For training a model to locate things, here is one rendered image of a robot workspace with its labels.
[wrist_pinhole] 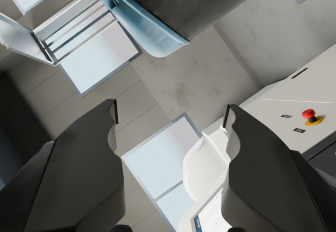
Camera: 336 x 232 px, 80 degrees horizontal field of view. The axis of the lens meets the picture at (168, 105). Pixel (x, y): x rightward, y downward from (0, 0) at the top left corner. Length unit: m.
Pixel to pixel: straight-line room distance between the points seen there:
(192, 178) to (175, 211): 1.16
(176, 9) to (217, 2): 0.04
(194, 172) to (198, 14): 1.86
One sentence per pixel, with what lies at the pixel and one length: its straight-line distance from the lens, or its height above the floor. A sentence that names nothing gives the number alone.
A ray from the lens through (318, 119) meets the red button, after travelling 0.79.
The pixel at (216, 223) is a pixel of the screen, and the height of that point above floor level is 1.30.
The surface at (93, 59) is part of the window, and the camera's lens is 3.10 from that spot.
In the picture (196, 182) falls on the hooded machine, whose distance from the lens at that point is 2.04.
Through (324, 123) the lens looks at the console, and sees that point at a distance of 0.77.
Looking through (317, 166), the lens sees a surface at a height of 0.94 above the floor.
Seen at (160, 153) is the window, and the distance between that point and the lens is 2.86.
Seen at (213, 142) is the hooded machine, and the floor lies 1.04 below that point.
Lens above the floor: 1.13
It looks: 2 degrees up
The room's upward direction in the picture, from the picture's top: 125 degrees counter-clockwise
